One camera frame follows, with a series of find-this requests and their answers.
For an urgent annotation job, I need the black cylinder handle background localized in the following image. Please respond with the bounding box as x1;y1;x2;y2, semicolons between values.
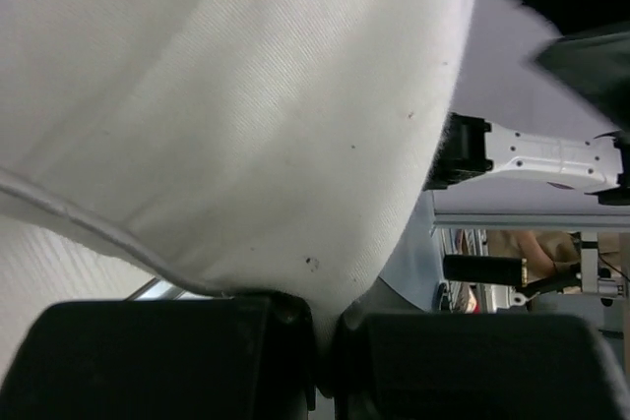
442;255;528;287

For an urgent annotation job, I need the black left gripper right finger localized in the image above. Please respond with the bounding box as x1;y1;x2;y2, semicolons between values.
334;310;629;419

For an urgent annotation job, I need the aluminium mounting rail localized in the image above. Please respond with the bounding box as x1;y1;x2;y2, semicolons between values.
127;278;206;301

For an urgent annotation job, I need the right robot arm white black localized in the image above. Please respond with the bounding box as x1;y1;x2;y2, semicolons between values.
424;113;629;207

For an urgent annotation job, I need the person in beige background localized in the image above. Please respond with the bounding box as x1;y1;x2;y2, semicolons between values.
484;228;630;288

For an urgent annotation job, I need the white pillow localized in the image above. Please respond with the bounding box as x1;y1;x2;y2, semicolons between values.
0;0;486;387

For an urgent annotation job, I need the right aluminium frame post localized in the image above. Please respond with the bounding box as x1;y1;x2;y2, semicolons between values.
433;191;629;233

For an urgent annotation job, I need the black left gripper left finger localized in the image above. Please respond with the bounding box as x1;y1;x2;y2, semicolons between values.
1;296;315;419

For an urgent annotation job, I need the black floral pillowcase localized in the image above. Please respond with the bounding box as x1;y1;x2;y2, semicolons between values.
519;0;629;132

